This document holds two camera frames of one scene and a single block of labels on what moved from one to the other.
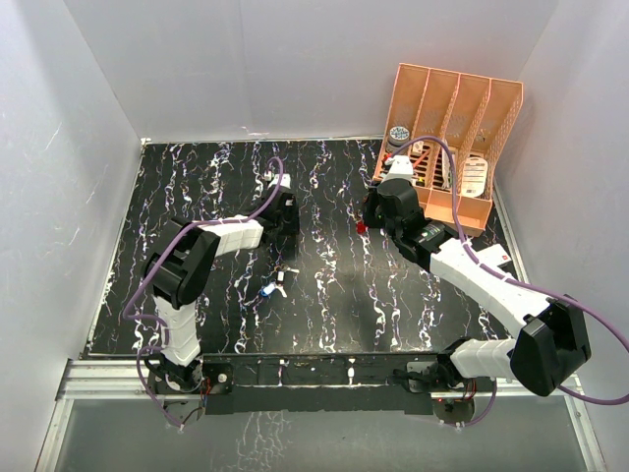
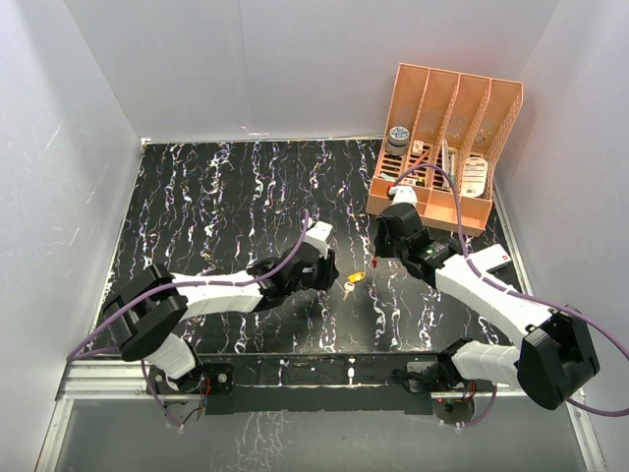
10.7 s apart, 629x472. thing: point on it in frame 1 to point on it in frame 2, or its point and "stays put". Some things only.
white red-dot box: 493,256 stays put
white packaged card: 474,179 stays put
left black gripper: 292,228 to 327,272
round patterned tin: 398,137 stays put
